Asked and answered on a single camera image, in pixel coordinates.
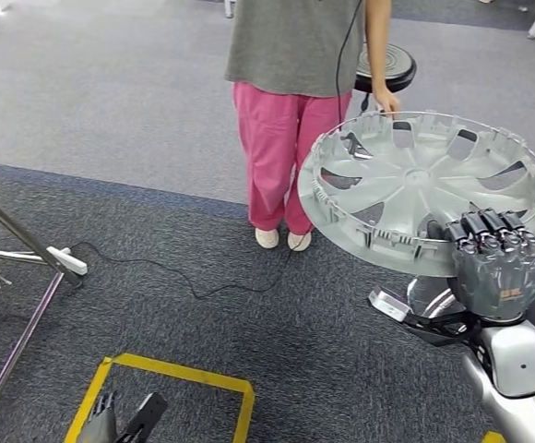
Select chrome stanchion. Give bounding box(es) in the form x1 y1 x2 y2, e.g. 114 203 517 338
406 275 459 320

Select white power strip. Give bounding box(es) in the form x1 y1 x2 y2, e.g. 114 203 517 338
45 245 88 276

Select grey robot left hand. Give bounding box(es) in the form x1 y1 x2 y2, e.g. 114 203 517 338
77 390 119 443

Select black round stool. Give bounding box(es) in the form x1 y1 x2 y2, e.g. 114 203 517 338
354 42 417 114

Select grey plastic wheel cover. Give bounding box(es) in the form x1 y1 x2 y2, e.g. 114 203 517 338
297 110 535 280

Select person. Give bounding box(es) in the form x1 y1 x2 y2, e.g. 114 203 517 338
224 0 402 252

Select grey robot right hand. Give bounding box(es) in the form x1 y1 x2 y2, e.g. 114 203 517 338
426 209 535 324

